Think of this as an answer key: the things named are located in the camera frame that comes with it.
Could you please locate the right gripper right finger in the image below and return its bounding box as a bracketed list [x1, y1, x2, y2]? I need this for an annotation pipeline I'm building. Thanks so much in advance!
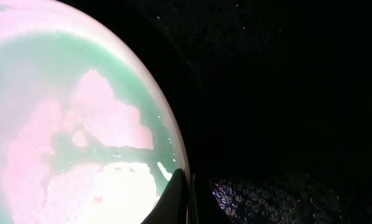
[189, 174, 232, 224]

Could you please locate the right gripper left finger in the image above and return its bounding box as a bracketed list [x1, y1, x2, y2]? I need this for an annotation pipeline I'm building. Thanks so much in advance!
[141, 169, 188, 224]

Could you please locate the white plate with green stain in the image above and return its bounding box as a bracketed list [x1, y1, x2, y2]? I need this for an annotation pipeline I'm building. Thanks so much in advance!
[0, 1, 190, 223]

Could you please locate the black round tray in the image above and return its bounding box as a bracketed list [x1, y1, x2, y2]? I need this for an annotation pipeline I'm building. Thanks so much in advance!
[70, 1, 372, 223]

